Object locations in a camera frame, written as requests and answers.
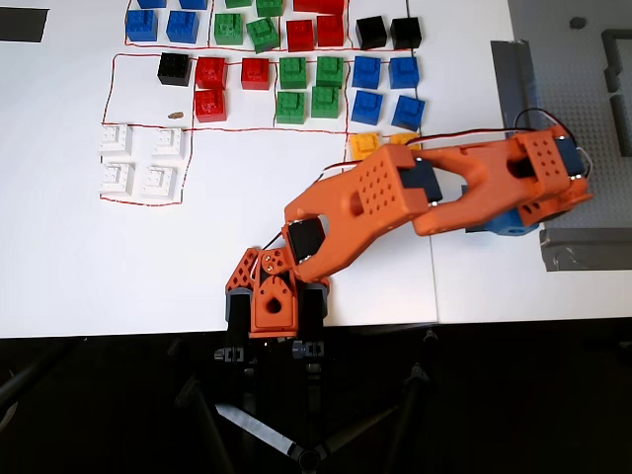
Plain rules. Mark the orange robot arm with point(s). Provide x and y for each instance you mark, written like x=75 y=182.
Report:
x=375 y=197

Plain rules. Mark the yellow lego block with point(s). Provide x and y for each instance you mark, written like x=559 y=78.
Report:
x=364 y=145
x=402 y=138

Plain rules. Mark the blue lego block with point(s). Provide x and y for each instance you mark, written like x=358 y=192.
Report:
x=193 y=4
x=404 y=72
x=367 y=107
x=151 y=3
x=141 y=25
x=182 y=27
x=366 y=73
x=408 y=112

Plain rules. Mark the black lego block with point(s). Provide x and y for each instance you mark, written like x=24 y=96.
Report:
x=405 y=33
x=174 y=69
x=371 y=32

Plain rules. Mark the green lego block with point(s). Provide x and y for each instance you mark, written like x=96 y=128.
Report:
x=293 y=73
x=329 y=71
x=269 y=7
x=290 y=107
x=325 y=102
x=229 y=29
x=263 y=34
x=238 y=3

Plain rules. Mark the red lego block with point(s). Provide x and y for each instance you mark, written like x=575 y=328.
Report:
x=300 y=35
x=306 y=5
x=211 y=73
x=332 y=6
x=256 y=74
x=330 y=30
x=211 y=105

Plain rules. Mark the white lego block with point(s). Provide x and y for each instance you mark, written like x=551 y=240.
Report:
x=115 y=139
x=169 y=142
x=117 y=178
x=159 y=181

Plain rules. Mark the dark grey tape marker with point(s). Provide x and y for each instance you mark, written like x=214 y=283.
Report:
x=22 y=24

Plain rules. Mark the grey lego baseplate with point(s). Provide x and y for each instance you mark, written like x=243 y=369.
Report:
x=573 y=89

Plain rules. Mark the small dark grey brick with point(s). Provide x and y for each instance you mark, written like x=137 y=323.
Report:
x=577 y=23

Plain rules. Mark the small brown scrap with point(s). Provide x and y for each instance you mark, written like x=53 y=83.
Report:
x=176 y=115

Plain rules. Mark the silver duct tape strip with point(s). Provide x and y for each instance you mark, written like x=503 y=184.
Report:
x=513 y=79
x=592 y=249

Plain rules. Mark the dark grey brick wall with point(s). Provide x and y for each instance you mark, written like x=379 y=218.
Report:
x=612 y=64
x=621 y=126

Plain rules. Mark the black camera tripod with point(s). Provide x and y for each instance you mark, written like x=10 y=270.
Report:
x=259 y=430

